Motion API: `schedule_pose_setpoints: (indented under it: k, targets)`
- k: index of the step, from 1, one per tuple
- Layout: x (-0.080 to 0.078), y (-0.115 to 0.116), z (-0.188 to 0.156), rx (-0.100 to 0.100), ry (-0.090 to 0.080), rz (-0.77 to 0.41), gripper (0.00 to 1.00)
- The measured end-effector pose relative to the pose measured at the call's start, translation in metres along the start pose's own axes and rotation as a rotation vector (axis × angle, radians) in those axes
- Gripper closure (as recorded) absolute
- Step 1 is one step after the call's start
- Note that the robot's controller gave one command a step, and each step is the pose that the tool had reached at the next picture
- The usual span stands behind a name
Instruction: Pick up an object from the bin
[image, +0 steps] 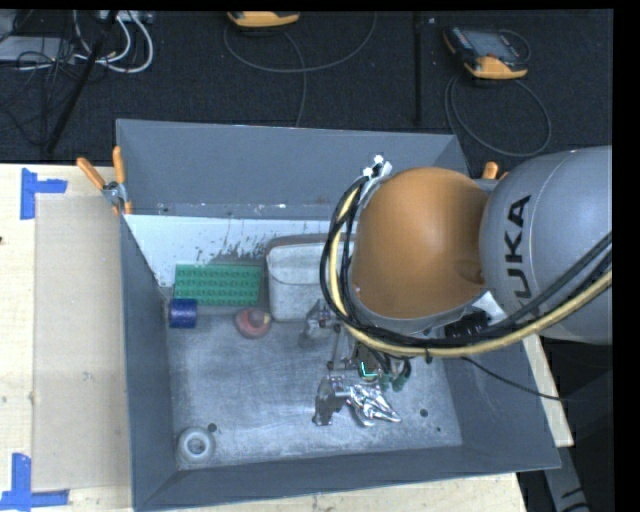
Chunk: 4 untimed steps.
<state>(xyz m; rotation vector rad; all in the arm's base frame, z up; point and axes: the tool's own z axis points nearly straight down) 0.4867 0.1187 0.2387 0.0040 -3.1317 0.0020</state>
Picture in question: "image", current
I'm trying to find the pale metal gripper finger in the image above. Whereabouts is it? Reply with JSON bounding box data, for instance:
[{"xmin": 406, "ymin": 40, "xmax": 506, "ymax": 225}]
[
  {"xmin": 298, "ymin": 298, "xmax": 343, "ymax": 350},
  {"xmin": 312, "ymin": 375, "xmax": 357, "ymax": 427}
]

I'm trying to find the crumpled silver foil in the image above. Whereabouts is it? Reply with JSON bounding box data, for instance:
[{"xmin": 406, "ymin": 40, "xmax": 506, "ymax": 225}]
[{"xmin": 348, "ymin": 383, "xmax": 403, "ymax": 428}]

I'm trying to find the white rectangular container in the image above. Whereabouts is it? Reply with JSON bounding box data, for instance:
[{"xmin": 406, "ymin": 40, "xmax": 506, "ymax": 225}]
[{"xmin": 264, "ymin": 237, "xmax": 354, "ymax": 323}]

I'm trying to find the red round toy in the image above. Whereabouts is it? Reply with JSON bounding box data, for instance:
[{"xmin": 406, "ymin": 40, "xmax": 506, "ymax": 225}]
[{"xmin": 233, "ymin": 307, "xmax": 273, "ymax": 341}]

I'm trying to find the grey metal bin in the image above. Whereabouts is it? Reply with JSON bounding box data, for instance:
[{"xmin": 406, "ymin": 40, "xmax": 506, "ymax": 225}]
[{"xmin": 114, "ymin": 118, "xmax": 563, "ymax": 512}]

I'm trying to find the green studded flat block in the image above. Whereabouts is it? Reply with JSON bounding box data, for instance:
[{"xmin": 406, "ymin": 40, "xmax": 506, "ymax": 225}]
[{"xmin": 173, "ymin": 263, "xmax": 265, "ymax": 308}]

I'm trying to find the blue cylinder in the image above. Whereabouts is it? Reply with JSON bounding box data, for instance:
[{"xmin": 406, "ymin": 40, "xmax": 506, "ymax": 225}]
[{"xmin": 168, "ymin": 297, "xmax": 199, "ymax": 330}]

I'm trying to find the pale cardboard board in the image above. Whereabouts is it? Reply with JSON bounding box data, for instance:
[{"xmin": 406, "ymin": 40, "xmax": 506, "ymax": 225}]
[{"xmin": 30, "ymin": 193, "xmax": 133, "ymax": 494}]

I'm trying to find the black cylinder on white bracket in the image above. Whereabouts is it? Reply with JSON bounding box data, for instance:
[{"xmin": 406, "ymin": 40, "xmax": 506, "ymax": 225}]
[{"xmin": 443, "ymin": 294, "xmax": 506, "ymax": 342}]

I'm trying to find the white ring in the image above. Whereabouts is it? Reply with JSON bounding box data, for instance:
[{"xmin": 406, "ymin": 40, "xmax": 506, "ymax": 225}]
[{"xmin": 175, "ymin": 426, "xmax": 218, "ymax": 465}]

